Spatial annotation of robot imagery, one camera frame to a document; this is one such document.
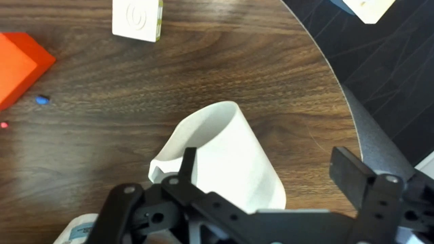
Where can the cream letter cube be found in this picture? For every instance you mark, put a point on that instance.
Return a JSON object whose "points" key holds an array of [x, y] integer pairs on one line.
{"points": [[136, 17]]}

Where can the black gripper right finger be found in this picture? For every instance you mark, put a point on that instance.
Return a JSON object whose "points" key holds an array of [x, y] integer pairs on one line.
{"points": [[384, 207]]}

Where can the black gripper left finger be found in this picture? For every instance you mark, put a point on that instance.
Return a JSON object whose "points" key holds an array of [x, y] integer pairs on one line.
{"points": [[181, 211]]}

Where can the white card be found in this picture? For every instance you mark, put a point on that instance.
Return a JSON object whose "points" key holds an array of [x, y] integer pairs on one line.
{"points": [[368, 8]]}

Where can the small blue piece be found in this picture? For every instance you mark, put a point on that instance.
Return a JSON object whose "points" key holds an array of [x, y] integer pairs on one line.
{"points": [[42, 99]]}

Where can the small red piece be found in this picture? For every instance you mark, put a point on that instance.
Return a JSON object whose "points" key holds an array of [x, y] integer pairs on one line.
{"points": [[4, 124]]}

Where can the red block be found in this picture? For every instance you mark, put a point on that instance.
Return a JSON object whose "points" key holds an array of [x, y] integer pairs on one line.
{"points": [[21, 67]]}

